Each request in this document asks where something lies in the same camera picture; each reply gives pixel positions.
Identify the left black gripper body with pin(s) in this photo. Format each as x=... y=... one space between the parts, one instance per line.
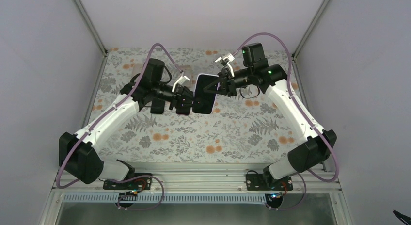
x=176 y=96

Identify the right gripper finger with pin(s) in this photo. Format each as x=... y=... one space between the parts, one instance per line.
x=214 y=91
x=214 y=83

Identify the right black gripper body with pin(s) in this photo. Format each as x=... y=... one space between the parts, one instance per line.
x=229 y=85

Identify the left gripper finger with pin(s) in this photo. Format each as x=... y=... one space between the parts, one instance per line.
x=187 y=95
x=186 y=105

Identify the cased black phone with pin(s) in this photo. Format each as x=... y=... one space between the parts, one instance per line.
x=157 y=106
x=183 y=112
x=203 y=102

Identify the cream silicone phone case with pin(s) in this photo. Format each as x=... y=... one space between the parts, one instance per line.
x=187 y=70

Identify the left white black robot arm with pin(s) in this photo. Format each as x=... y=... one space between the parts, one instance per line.
x=79 y=152

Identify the floral patterned table mat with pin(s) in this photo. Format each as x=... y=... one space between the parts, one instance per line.
x=239 y=130

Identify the black object bottom corner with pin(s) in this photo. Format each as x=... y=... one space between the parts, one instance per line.
x=403 y=218

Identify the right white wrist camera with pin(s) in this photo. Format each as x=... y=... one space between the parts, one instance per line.
x=225 y=62

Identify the right aluminium corner post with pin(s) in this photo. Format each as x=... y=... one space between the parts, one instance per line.
x=311 y=27

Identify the aluminium corner post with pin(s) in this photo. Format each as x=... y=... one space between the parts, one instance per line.
x=90 y=26
x=311 y=27

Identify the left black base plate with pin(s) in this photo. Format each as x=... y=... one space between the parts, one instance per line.
x=142 y=183

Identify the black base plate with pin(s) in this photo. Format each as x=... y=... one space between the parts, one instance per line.
x=142 y=183
x=256 y=182

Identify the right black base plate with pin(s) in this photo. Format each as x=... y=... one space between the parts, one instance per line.
x=256 y=182

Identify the left aluminium corner post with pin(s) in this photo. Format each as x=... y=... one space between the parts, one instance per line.
x=90 y=26

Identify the grey slotted cable duct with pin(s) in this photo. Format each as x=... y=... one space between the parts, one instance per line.
x=173 y=198

